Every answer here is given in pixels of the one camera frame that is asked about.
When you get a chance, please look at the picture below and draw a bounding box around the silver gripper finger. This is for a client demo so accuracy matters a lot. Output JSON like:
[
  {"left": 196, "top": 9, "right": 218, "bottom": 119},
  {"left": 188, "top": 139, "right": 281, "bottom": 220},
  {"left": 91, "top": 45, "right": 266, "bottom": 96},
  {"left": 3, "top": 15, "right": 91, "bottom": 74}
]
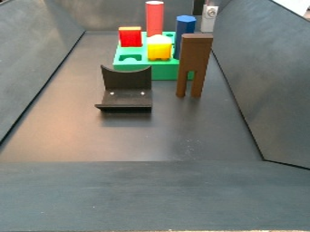
[{"left": 201, "top": 5, "right": 218, "bottom": 33}]

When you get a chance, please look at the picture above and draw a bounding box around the brown two-pronged block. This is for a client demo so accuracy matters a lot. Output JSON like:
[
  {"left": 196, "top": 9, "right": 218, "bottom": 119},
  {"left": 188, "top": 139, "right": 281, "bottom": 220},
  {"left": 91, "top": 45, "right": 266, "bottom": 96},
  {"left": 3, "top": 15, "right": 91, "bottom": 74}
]
[{"left": 176, "top": 34, "right": 214, "bottom": 98}]

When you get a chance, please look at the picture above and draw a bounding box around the red square block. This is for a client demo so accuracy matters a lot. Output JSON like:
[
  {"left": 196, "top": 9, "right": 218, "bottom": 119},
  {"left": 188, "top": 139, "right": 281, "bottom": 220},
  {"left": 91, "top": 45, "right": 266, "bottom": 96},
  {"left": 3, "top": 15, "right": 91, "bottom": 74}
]
[{"left": 119, "top": 26, "right": 144, "bottom": 47}]

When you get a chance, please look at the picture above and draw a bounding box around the green shape sorter board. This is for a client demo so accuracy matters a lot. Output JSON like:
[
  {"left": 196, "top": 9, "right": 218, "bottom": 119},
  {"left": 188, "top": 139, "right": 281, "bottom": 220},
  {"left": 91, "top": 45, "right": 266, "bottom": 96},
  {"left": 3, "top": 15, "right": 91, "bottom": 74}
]
[{"left": 111, "top": 31, "right": 197, "bottom": 82}]

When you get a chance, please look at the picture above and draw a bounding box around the blue hexagonal prism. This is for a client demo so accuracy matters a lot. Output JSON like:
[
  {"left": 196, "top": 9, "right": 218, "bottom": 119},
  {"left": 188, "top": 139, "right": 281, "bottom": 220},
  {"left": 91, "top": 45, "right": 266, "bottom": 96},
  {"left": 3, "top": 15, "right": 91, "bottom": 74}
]
[{"left": 174, "top": 15, "right": 197, "bottom": 59}]

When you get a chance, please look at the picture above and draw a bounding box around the pink red cylinder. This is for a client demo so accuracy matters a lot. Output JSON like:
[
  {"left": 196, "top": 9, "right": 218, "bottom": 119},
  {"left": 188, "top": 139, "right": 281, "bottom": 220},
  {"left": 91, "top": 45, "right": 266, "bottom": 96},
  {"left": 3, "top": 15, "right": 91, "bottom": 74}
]
[{"left": 146, "top": 1, "right": 165, "bottom": 37}]

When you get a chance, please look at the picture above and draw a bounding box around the yellow pentagon block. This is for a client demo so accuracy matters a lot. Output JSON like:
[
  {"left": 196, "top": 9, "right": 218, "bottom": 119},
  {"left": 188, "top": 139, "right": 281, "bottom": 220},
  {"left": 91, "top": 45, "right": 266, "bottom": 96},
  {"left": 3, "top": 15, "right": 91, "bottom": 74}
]
[{"left": 148, "top": 34, "right": 173, "bottom": 61}]

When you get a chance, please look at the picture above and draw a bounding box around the black curved holder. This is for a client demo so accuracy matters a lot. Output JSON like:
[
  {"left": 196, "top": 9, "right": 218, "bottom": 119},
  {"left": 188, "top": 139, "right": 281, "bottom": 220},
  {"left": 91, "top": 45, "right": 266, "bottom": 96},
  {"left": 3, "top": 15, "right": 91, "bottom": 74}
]
[{"left": 95, "top": 65, "right": 153, "bottom": 111}]

